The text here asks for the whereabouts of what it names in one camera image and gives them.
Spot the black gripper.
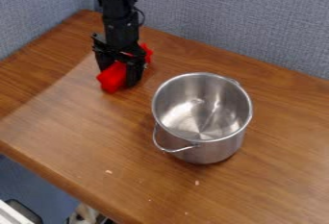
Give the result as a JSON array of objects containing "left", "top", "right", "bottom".
[{"left": 91, "top": 12, "right": 146, "bottom": 87}]

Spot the red rectangular block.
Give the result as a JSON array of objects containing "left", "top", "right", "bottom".
[{"left": 97, "top": 43, "right": 153, "bottom": 93}]

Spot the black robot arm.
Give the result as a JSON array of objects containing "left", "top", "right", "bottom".
[{"left": 91, "top": 0, "right": 149, "bottom": 93}]

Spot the stainless steel pot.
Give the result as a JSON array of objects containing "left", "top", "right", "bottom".
[{"left": 151, "top": 72, "right": 253, "bottom": 164}]

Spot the white object under table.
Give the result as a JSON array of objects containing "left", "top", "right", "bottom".
[{"left": 65, "top": 203, "right": 115, "bottom": 224}]

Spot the black and white floor object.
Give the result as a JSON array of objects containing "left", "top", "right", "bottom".
[{"left": 0, "top": 199, "right": 44, "bottom": 224}]

